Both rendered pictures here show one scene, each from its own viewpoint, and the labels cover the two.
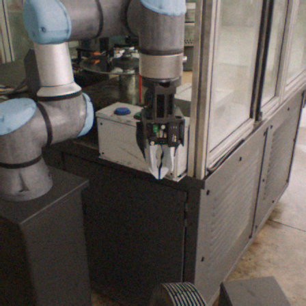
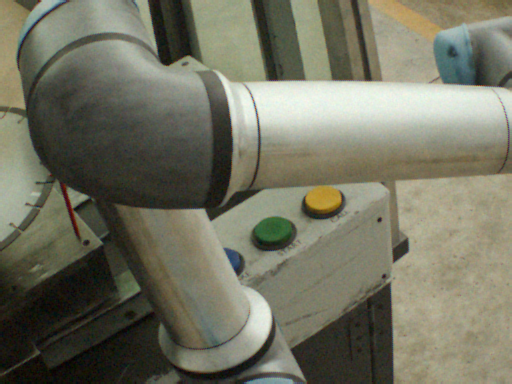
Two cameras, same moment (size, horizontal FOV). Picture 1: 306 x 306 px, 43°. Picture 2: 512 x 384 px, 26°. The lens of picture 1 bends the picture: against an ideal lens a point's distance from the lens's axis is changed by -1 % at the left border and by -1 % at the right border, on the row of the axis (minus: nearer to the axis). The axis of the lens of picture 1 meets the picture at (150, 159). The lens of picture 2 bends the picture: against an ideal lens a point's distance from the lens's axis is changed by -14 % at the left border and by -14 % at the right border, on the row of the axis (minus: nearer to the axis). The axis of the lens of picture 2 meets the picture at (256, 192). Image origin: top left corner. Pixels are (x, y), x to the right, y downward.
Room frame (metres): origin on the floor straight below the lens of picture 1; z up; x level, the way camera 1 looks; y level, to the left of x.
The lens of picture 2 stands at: (0.56, 0.91, 1.83)
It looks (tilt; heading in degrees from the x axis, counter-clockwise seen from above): 41 degrees down; 299
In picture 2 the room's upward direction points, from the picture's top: 11 degrees counter-clockwise
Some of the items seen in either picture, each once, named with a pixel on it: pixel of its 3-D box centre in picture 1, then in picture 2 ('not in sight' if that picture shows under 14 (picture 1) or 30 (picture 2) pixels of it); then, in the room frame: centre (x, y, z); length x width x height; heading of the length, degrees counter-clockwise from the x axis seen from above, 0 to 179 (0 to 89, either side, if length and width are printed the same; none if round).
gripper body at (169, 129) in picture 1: (161, 110); not in sight; (0.66, -0.02, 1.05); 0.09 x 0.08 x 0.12; 7
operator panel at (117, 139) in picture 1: (145, 139); (275, 274); (1.05, 0.02, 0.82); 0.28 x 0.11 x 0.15; 57
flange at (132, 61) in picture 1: (126, 59); not in sight; (1.48, 0.09, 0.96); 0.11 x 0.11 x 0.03
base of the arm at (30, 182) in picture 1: (21, 170); not in sight; (0.90, 0.34, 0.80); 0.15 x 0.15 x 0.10
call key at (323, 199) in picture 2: not in sight; (323, 203); (0.99, -0.04, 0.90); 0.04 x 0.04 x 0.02
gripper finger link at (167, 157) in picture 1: (168, 161); not in sight; (0.67, -0.03, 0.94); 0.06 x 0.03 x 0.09; 7
